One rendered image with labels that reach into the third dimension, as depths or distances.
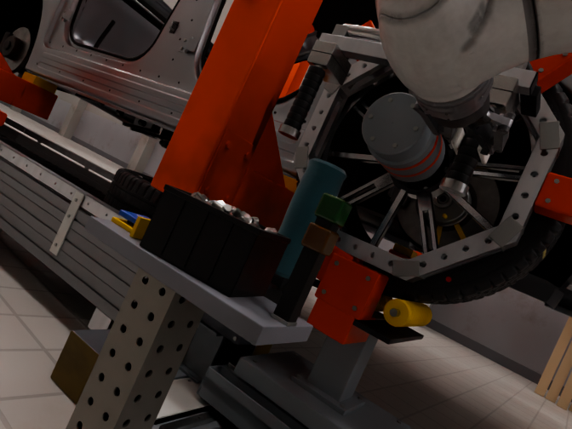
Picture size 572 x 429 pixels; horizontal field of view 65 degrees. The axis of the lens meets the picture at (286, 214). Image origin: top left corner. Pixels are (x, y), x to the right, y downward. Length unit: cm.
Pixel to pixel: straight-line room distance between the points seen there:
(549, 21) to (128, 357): 75
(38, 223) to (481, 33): 155
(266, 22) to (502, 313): 547
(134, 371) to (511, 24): 72
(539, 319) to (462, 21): 590
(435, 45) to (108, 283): 119
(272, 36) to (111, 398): 90
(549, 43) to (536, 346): 585
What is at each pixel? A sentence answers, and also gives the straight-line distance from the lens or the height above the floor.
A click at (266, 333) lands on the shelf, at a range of 65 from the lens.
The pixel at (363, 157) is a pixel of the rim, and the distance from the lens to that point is 118.
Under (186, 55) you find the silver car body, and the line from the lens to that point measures 222.
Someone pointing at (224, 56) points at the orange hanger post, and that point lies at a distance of 126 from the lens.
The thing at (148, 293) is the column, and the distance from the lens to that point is 82.
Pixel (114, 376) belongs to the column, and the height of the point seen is 23.
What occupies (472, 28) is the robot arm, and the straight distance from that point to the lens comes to 44.
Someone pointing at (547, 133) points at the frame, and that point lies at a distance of 101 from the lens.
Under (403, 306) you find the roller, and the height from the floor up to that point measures 53.
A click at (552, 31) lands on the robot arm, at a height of 84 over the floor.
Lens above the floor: 61
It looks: level
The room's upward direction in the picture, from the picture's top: 24 degrees clockwise
